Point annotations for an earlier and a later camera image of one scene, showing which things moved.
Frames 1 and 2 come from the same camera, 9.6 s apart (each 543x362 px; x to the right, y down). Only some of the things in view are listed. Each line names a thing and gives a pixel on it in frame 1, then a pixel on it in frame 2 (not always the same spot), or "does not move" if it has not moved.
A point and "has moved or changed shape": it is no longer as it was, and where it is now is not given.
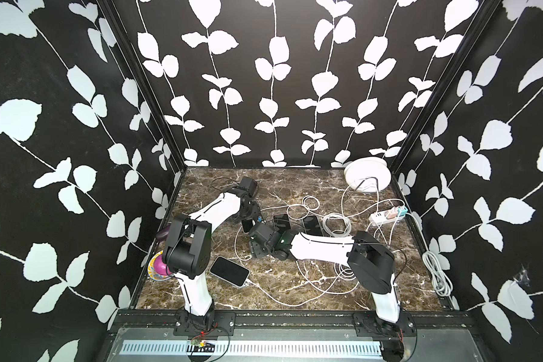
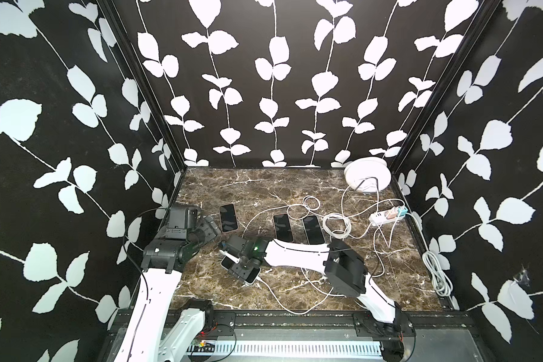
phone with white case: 229,271 has moved or changed shape
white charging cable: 307,302 → 286,309
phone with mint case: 311,225 does not move
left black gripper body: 253,210 → 204,231
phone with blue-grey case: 247,224 has moved or changed shape
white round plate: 368,174 does not move
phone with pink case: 281,222 does not move
